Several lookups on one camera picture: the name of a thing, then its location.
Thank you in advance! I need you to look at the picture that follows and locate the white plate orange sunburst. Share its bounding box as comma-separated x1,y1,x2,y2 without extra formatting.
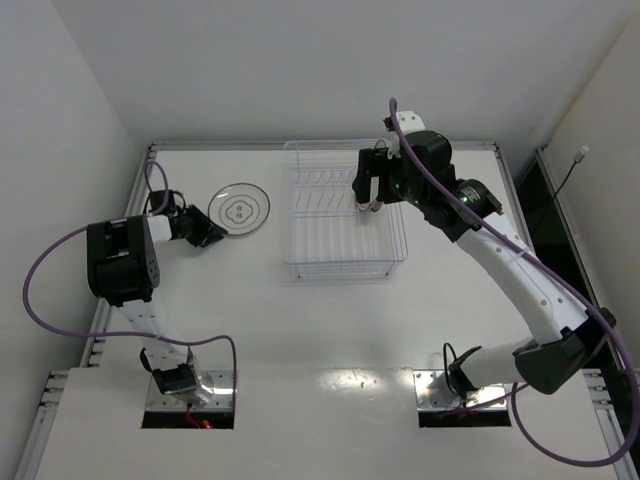
355,199,384,213

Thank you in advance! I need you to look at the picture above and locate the white plate teal rim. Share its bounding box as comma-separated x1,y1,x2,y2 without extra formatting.
207,182,271,237

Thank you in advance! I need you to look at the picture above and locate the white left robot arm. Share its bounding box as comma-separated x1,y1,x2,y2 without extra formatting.
86,205,227,403

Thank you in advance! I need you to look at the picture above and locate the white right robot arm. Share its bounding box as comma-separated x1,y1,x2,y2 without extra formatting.
352,131,605,398

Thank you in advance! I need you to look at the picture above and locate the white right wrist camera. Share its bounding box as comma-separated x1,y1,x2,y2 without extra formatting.
383,111,426,158

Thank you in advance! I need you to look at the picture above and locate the white wire dish rack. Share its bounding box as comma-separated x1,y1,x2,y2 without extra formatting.
283,139,408,283

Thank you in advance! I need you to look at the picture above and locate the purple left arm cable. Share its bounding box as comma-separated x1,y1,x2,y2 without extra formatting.
21,160,237,401

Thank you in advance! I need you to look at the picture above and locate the aluminium table frame rail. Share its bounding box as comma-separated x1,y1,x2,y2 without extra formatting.
14,141,161,480

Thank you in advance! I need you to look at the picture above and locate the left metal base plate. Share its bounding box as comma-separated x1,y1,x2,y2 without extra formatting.
145,370,235,413

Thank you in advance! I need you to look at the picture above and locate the metal base plate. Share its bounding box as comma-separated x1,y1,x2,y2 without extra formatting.
145,370,235,413
412,370,507,413

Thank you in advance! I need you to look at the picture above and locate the black cable white plug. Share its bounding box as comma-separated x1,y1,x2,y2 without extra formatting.
529,145,591,236

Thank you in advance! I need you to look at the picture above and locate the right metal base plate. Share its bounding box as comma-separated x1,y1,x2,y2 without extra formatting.
412,370,507,413

